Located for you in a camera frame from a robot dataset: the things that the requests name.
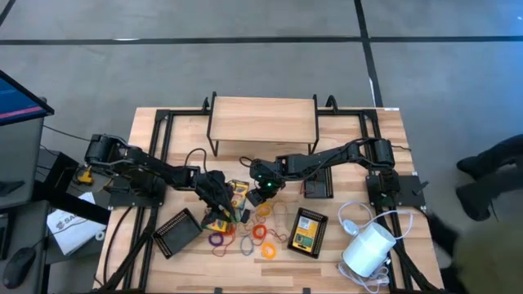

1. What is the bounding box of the white cable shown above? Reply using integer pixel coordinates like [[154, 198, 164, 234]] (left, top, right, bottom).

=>
[[337, 200, 414, 294]]

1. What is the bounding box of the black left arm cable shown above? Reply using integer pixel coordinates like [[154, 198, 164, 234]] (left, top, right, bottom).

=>
[[182, 147, 210, 175]]

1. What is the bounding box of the black computer mouse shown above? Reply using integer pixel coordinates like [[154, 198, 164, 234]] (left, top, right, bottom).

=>
[[2, 246, 38, 290]]

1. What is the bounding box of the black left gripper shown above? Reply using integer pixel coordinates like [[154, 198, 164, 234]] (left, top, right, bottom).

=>
[[194, 175, 239, 224]]

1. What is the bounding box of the person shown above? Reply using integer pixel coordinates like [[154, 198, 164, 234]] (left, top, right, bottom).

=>
[[455, 133, 523, 222], [424, 212, 523, 294]]

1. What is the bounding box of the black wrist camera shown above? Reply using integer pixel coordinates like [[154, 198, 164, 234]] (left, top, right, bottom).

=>
[[246, 188, 267, 207], [203, 169, 226, 187]]

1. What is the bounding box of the white cylinder device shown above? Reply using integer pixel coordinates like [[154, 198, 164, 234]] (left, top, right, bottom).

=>
[[342, 222, 396, 278]]

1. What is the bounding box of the wooden shelf with black legs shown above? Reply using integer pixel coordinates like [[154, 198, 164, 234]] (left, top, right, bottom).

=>
[[205, 91, 320, 158]]

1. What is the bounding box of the black metal table frame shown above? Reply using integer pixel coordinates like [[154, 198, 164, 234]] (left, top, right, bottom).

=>
[[93, 94, 446, 294]]

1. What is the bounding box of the computer monitor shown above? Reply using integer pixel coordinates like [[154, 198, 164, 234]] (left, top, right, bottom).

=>
[[0, 69, 56, 127]]

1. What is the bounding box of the wide tan rubber band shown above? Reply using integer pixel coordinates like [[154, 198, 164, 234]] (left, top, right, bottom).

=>
[[272, 202, 289, 242], [238, 220, 257, 238]]

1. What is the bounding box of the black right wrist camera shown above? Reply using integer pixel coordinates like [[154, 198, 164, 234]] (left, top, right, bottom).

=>
[[246, 188, 267, 207]]

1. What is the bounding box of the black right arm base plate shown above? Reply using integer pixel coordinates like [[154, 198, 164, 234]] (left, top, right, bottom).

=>
[[365, 173, 427, 208]]

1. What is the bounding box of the white printed paper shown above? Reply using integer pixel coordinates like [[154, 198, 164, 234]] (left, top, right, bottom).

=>
[[46, 191, 108, 256]]

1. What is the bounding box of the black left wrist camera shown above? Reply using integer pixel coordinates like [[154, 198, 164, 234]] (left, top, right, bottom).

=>
[[203, 169, 226, 187]]

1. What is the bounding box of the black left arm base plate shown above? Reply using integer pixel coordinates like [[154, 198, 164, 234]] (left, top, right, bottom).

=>
[[107, 175, 168, 208]]

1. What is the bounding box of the small yellow clamp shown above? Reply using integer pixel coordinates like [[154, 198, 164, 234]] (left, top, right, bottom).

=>
[[76, 166, 96, 185]]

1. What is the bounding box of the yellow green crayon box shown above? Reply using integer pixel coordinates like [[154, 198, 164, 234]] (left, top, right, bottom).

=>
[[227, 179, 251, 210], [291, 216, 320, 251], [201, 212, 230, 234]]

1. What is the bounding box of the black slotted plastic basket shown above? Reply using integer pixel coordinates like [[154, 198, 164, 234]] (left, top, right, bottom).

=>
[[151, 207, 204, 261], [304, 167, 334, 200], [287, 207, 329, 260]]

